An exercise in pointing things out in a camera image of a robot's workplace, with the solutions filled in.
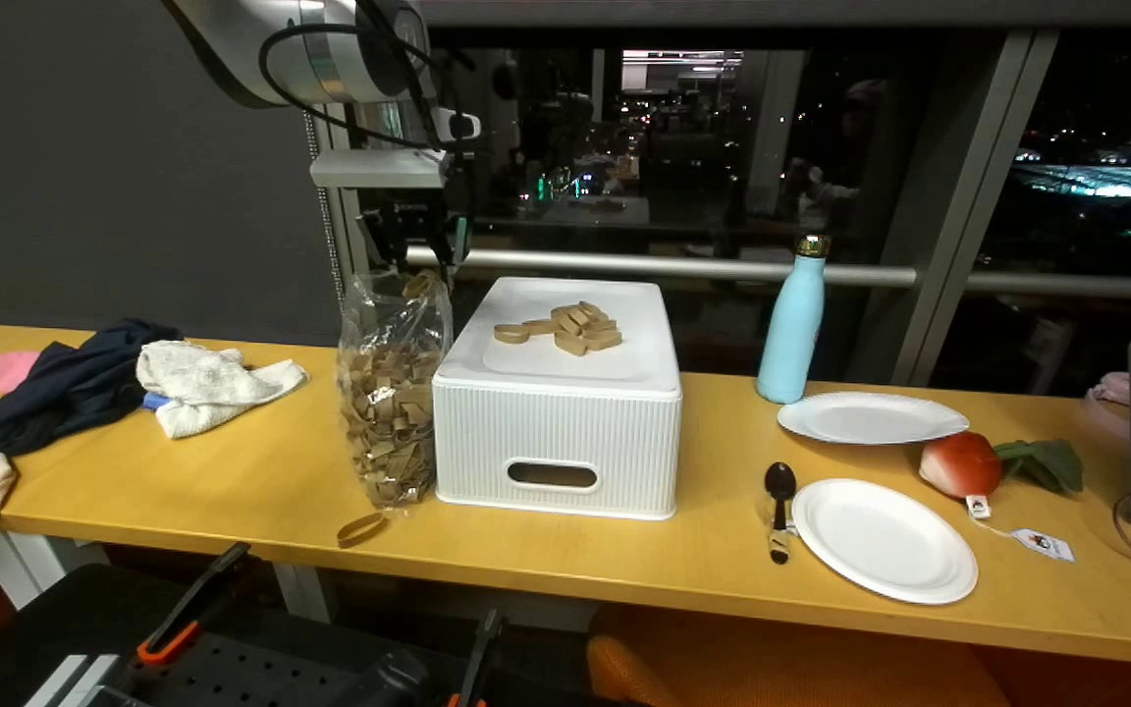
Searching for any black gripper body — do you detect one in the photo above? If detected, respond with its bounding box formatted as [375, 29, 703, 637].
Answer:
[355, 183, 473, 273]

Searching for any white plastic basket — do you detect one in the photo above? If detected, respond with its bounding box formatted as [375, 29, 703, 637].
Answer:
[430, 273, 686, 521]

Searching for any single tan rubber band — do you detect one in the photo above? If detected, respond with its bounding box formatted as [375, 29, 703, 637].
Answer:
[334, 512, 392, 548]

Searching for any clear bag of snacks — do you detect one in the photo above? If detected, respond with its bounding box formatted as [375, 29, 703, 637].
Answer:
[334, 262, 461, 512]

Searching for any white crumpled cloth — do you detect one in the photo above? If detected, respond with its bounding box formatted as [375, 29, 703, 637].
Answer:
[135, 336, 312, 445]

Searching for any metal handrail bar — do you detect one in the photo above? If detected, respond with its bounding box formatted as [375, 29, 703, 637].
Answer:
[402, 243, 1131, 306]

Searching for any dark blue cloth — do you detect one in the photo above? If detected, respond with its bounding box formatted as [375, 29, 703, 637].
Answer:
[0, 319, 184, 461]

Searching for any light blue water bottle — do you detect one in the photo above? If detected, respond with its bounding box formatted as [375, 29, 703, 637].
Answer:
[755, 230, 832, 408]

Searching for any pink sticky note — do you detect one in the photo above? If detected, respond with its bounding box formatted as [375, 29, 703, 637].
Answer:
[0, 347, 42, 393]

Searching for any black plastic spoon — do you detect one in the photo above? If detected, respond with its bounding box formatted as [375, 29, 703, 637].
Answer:
[761, 461, 800, 568]

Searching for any black perforated cart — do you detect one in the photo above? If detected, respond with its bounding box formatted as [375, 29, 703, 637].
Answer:
[0, 561, 465, 707]

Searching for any white paper plate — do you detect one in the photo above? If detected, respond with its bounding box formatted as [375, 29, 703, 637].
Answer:
[790, 476, 981, 607]
[773, 387, 973, 453]

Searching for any orange chair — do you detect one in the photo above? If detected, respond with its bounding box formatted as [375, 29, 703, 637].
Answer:
[580, 624, 1014, 707]

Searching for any green leaf cloth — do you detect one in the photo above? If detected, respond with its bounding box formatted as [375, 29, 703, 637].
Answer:
[995, 434, 1088, 500]

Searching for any small white tag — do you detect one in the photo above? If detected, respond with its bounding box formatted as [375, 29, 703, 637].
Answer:
[964, 489, 1078, 565]

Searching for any pink soft item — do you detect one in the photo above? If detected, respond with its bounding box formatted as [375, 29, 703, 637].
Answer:
[1086, 370, 1131, 411]

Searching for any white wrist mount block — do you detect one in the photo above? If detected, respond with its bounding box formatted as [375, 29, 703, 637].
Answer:
[307, 145, 452, 196]

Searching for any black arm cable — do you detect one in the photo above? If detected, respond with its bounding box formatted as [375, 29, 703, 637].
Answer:
[261, 14, 469, 150]

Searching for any black clamp orange handle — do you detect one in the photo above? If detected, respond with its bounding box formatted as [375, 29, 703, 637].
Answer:
[135, 542, 256, 671]
[450, 603, 510, 707]

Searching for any grey window frame post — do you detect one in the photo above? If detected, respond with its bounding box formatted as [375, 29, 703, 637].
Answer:
[853, 33, 1067, 383]

